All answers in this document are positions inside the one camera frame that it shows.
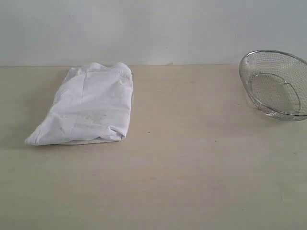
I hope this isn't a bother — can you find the white t-shirt red print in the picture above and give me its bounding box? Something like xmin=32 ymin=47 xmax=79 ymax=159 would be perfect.
xmin=25 ymin=62 xmax=133 ymax=146

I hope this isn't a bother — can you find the metal wire mesh basket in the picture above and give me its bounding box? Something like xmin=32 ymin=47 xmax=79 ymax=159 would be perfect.
xmin=239 ymin=50 xmax=307 ymax=121

